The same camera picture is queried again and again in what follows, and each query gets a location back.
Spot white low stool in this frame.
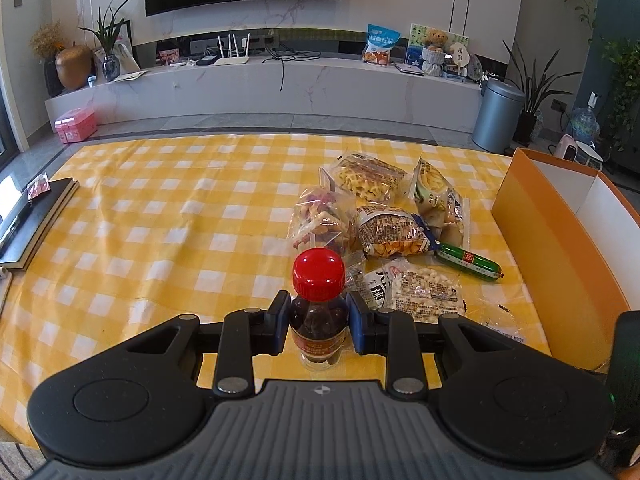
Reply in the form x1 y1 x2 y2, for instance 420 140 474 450
575 142 606 171

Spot leafy green climbing plant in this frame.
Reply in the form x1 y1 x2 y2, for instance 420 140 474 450
602 40 640 152

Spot brown round vase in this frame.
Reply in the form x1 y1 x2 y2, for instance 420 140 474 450
55 42 95 92

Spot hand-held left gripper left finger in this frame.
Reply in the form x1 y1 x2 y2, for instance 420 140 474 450
120 291 292 397

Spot clear bag of waffle biscuits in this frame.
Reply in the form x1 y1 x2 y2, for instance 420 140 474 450
320 152 408 206

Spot blue snack bag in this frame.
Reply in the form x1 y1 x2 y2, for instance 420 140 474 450
362 24 401 66

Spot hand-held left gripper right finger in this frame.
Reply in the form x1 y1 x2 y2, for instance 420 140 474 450
346 291 521 397

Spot white paper bag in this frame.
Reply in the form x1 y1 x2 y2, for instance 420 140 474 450
92 41 141 74

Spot brown teddy bear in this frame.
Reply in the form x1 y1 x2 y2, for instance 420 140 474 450
421 30 448 77

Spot green white snack bag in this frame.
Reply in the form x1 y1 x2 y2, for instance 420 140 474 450
409 157 471 246

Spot small black white packet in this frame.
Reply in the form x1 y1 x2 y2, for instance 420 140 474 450
345 265 391 311

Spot green illustrated card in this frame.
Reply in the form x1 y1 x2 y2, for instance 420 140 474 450
407 23 472 68

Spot pink storage box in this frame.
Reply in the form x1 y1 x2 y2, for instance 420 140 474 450
54 109 98 145

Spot green long-leaf plant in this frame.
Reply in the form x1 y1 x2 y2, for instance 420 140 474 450
79 0 136 61

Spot clear packet of white nuts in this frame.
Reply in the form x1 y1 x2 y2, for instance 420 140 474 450
382 259 466 323

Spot black vase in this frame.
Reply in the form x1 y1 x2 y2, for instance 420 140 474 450
44 57 64 99

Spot white router with antennas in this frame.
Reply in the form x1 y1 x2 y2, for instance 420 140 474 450
214 34 251 66

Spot orange cardboard box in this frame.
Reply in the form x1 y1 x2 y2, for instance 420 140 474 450
492 147 640 372

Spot potted long-leaf plant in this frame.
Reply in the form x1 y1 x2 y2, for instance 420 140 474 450
502 40 583 147

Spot black notebook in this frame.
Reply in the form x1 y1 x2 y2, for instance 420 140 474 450
0 177 76 252

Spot grey blue trash can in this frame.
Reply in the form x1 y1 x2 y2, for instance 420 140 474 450
471 79 526 154

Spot clear bag of dried fruit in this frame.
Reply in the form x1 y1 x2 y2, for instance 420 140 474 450
289 187 366 267

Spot white marble television console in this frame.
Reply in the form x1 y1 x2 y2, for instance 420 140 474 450
44 52 483 137

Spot green wrapped sausage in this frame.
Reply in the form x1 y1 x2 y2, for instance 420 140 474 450
434 242 505 285

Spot dark hardcover book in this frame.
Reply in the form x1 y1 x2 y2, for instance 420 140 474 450
0 181 81 272

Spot small red packet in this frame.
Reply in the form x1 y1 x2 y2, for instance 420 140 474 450
27 172 51 199

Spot blue water jug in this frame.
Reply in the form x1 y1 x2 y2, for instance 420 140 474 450
570 92 601 144

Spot yellow white checked tablecloth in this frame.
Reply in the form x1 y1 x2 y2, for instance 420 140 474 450
0 132 553 461

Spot black hanging cable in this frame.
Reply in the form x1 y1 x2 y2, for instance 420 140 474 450
262 42 321 94

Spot dark drink bottle red cap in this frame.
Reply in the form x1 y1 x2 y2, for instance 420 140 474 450
289 248 351 373

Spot flat clear plastic wrapper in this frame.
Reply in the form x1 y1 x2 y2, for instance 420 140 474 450
470 305 527 346

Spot dried yellow flowers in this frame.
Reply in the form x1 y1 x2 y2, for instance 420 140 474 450
30 22 66 61

